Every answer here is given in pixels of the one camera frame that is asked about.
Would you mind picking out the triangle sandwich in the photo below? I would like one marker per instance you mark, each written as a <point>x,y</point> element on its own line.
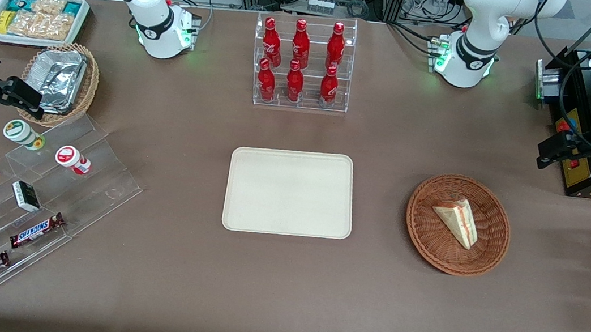
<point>459,222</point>

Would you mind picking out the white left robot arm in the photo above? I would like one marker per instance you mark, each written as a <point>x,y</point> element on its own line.
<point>480,19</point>

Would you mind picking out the light wicker basket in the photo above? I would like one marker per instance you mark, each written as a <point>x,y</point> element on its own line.
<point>90,87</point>

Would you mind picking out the brown wicker basket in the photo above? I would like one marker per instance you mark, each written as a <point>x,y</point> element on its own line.
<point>432,235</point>

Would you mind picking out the cream plastic tray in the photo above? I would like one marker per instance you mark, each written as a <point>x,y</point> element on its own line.
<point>292,194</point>

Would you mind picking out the green lid white cup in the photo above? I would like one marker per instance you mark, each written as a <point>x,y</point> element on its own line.
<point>19,131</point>

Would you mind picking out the stack of foil trays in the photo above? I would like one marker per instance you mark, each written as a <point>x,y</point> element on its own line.
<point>58,77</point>

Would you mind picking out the yellow snack packet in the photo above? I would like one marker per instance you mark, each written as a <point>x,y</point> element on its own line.
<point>3,22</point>

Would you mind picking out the large cracker snack bag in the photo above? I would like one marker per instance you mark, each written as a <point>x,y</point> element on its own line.
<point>40,25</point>

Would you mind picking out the red lid white cup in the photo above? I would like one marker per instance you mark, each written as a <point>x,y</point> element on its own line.
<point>68,156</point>

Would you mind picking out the teal snack packet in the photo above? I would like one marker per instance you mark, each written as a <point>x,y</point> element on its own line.
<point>17,3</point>
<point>72,9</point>

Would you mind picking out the small black carton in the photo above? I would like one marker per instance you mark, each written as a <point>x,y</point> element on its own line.
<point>26,197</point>

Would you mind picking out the clear acrylic stepped shelf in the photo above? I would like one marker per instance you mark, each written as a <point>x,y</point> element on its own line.
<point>99,186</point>

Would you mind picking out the clear acrylic bottle rack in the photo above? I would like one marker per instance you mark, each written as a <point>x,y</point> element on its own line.
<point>252,97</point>

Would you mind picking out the red cola bottle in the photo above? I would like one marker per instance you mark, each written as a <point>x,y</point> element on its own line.
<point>300,45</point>
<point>294,85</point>
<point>335,48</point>
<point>266,83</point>
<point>271,43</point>
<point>328,89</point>

